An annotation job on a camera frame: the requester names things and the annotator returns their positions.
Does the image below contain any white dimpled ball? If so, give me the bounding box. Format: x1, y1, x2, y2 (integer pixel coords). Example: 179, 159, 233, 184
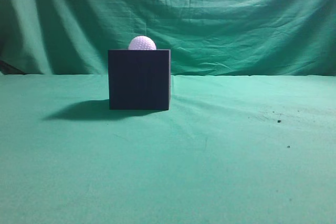
128, 36, 156, 50

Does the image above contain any black cube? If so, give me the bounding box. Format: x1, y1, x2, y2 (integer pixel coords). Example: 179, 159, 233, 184
108, 49, 171, 111

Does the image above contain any green cloth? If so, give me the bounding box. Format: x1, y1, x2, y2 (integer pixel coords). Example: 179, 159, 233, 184
1, 0, 335, 223

